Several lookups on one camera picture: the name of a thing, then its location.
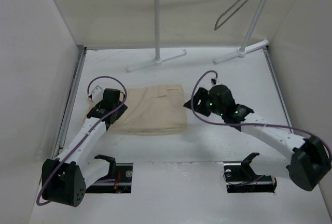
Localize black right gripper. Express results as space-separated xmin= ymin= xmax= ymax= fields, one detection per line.
xmin=184 ymin=87 xmax=225 ymax=117

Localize beige trousers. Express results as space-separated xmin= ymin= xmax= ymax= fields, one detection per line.
xmin=110 ymin=84 xmax=187 ymax=135

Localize grey wire hanger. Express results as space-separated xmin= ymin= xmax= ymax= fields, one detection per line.
xmin=214 ymin=0 xmax=249 ymax=31

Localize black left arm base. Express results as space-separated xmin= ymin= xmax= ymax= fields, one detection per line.
xmin=83 ymin=155 xmax=133 ymax=194

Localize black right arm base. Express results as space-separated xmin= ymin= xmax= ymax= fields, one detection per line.
xmin=223 ymin=152 xmax=277 ymax=193

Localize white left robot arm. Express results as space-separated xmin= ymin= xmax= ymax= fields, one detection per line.
xmin=36 ymin=89 xmax=127 ymax=207

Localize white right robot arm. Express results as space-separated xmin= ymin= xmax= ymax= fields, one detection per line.
xmin=184 ymin=85 xmax=331 ymax=191

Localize white clothes rack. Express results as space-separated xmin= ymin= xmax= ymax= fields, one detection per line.
xmin=126 ymin=0 xmax=269 ymax=73

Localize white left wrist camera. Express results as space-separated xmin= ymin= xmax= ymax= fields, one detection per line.
xmin=88 ymin=86 xmax=104 ymax=103

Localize aluminium table edge rail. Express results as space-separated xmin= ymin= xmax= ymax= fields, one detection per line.
xmin=51 ymin=45 xmax=87 ymax=158

